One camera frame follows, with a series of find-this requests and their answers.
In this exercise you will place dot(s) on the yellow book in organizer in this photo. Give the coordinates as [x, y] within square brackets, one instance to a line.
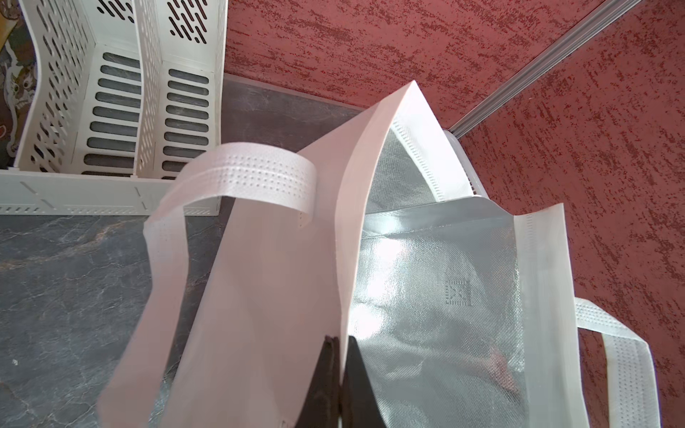
[18, 79]

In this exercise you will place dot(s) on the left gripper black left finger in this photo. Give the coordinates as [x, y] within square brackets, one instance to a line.
[321, 407]

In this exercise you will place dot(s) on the white perforated plastic basket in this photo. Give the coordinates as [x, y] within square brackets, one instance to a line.
[474, 181]

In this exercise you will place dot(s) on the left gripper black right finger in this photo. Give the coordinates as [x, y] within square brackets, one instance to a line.
[358, 405]

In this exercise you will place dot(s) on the right aluminium corner post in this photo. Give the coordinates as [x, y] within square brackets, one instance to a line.
[585, 30]

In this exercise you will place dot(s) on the white desktop file organizer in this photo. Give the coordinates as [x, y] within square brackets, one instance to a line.
[128, 93]

